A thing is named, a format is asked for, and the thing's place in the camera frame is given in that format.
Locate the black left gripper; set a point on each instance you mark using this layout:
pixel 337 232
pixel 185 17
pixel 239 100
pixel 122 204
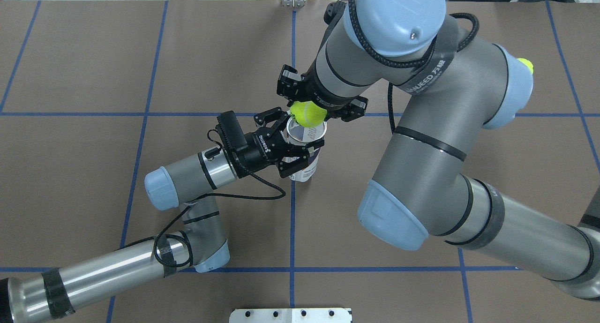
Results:
pixel 256 150

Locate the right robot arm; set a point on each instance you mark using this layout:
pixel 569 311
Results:
pixel 459 84

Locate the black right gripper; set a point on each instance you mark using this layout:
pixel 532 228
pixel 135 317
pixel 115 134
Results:
pixel 287 86

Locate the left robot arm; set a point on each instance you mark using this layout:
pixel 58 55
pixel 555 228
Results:
pixel 191 186

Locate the tennis ball with Wilson print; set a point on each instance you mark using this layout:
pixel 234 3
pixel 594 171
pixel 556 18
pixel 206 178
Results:
pixel 308 114

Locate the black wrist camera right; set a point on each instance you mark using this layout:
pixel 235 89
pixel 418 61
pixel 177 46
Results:
pixel 333 10

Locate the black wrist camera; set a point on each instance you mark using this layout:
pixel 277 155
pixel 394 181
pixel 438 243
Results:
pixel 230 132
pixel 333 10

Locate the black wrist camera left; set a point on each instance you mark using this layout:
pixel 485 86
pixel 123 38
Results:
pixel 230 132

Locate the tennis ball with Roland Garros print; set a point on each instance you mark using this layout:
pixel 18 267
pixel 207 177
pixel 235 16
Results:
pixel 524 67

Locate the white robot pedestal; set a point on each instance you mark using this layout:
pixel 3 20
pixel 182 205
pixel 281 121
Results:
pixel 291 315

